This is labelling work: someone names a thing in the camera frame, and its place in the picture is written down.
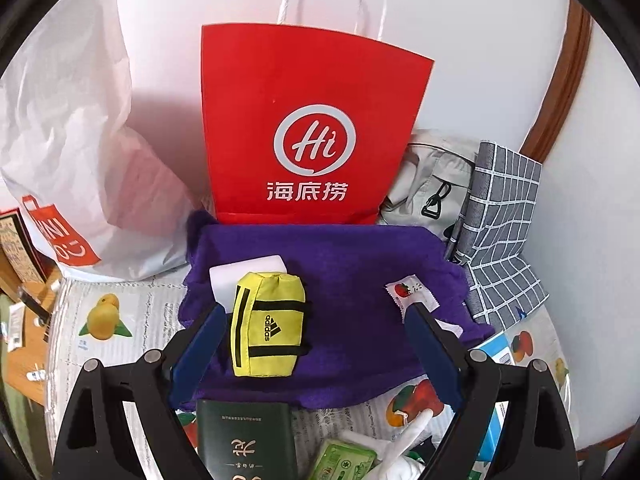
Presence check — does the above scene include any green cassette print packet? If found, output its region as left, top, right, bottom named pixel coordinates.
left=307, top=437, right=378, bottom=480

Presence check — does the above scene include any grey checked cloth bag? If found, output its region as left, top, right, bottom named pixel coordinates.
left=445, top=140, right=551, bottom=331

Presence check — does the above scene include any blue tissue box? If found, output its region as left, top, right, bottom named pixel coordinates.
left=472, top=332, right=516, bottom=463

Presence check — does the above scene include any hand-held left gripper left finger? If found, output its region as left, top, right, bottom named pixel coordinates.
left=50, top=304, right=228, bottom=480

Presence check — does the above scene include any fruit print tablecloth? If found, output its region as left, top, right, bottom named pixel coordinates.
left=42, top=277, right=576, bottom=480

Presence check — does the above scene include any patterned brown book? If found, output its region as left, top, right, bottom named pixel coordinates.
left=0, top=207, right=51, bottom=286

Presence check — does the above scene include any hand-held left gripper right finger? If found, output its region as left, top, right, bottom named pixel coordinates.
left=405, top=302, right=581, bottom=480

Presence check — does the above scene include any yellow mini duffel bag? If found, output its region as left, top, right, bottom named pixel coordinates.
left=229, top=271, right=312, bottom=377

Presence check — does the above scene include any dark green box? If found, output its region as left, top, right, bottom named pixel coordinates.
left=196, top=399, right=296, bottom=480

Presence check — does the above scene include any white plastic shopping bag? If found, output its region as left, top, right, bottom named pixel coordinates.
left=0, top=0, right=201, bottom=281

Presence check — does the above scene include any purple towel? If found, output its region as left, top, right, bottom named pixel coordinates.
left=169, top=210, right=496, bottom=413

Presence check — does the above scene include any grey backpack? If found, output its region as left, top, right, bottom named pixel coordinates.
left=377, top=129, right=481, bottom=241

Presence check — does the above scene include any red paper bag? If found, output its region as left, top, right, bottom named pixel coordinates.
left=201, top=0, right=435, bottom=226

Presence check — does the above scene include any white strawberry print packet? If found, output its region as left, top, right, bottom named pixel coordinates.
left=384, top=275, right=440, bottom=323

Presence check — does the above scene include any black bottle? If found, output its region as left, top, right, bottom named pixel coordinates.
left=17, top=287, right=53, bottom=318

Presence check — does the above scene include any white sponge block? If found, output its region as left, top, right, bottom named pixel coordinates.
left=209, top=255, right=288, bottom=306

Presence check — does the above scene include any brown wooden door frame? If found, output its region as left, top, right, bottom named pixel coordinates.
left=520, top=0, right=593, bottom=163

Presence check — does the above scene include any wooden nightstand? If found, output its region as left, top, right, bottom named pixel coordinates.
left=0, top=280, right=63, bottom=406

